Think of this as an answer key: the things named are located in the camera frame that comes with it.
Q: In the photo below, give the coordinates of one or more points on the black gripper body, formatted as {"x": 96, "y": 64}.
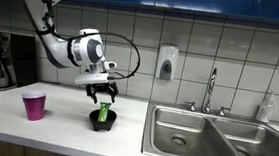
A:
{"x": 101, "y": 87}

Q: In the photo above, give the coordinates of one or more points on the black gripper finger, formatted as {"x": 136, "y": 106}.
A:
{"x": 91, "y": 92}
{"x": 113, "y": 90}

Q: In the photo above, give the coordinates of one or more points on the green chocolate bar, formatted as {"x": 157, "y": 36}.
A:
{"x": 104, "y": 112}

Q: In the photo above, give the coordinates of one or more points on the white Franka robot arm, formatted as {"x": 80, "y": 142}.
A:
{"x": 49, "y": 31}

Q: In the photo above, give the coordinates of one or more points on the black footed bowl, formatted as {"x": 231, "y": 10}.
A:
{"x": 102, "y": 120}

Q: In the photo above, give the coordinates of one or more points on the pink plastic cup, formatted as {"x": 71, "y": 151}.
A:
{"x": 34, "y": 107}

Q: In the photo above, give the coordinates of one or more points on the black coffee maker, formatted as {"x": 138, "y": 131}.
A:
{"x": 16, "y": 65}

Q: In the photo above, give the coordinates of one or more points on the chrome sink faucet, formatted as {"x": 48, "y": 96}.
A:
{"x": 210, "y": 90}

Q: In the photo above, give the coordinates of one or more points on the wooden base cabinet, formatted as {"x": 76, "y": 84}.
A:
{"x": 13, "y": 150}

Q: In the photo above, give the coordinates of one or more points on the stainless steel double sink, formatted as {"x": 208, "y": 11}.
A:
{"x": 208, "y": 140}

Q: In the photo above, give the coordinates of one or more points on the clear pump soap bottle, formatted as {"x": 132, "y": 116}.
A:
{"x": 265, "y": 109}

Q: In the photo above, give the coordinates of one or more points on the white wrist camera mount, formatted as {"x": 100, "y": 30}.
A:
{"x": 94, "y": 77}

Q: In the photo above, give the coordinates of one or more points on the white wall soap dispenser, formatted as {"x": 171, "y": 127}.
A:
{"x": 167, "y": 62}

